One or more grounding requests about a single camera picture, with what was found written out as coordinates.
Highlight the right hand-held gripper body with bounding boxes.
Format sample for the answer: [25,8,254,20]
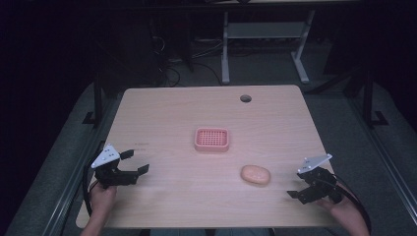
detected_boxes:
[296,153,344,205]

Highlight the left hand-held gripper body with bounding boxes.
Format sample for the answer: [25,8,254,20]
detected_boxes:
[90,144,131,190]

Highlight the pink soap dish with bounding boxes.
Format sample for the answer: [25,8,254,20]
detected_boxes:
[193,127,230,153]

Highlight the person's right hand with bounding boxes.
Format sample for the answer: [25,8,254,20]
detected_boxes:
[316,182,362,225]

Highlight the person's left hand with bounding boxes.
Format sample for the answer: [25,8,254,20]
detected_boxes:
[89,182,118,216]

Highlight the black metal stand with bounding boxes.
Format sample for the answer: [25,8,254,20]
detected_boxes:
[81,70,106,128]
[360,63,390,130]

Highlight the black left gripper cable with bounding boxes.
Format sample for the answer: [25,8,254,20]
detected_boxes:
[81,140,106,218]

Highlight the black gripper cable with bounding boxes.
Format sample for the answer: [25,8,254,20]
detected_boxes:
[332,174,374,234]
[81,140,106,218]

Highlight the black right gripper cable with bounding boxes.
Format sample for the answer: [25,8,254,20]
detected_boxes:
[332,174,374,234]

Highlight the aluminium frame rail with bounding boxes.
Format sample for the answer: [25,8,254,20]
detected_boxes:
[345,94,417,219]
[40,94,124,236]

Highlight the cables on floor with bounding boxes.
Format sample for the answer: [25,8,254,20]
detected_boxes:
[153,33,224,87]

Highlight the white metal table frame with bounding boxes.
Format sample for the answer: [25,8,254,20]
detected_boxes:
[220,9,317,86]

